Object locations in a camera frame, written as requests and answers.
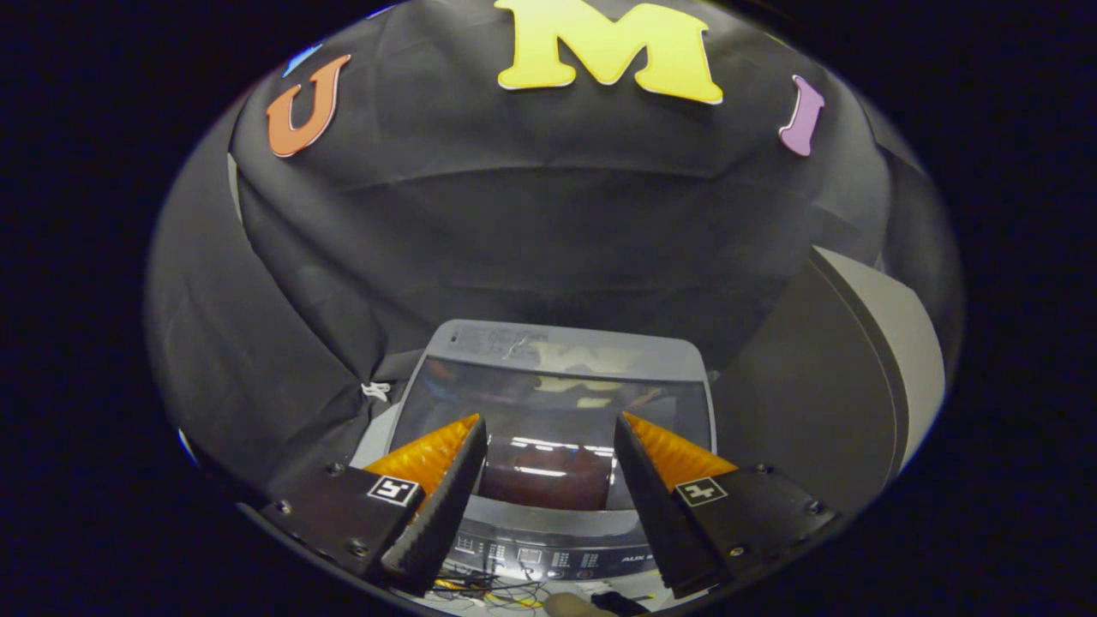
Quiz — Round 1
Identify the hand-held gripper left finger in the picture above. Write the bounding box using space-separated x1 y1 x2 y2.
260 414 489 596

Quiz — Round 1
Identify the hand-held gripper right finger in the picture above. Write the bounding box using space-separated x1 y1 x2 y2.
614 411 839 599

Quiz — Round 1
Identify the grey washing machine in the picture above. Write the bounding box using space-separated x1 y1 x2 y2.
347 320 721 601

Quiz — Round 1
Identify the dark washing machine lid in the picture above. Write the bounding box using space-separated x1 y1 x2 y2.
390 320 717 515

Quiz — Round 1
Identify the beige cabinet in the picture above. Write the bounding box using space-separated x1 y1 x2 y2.
716 246 948 515

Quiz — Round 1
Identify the black backdrop cloth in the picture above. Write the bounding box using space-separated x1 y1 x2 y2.
144 0 965 506

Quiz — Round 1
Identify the tangle of floor cables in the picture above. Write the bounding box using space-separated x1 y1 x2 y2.
431 576 551 612

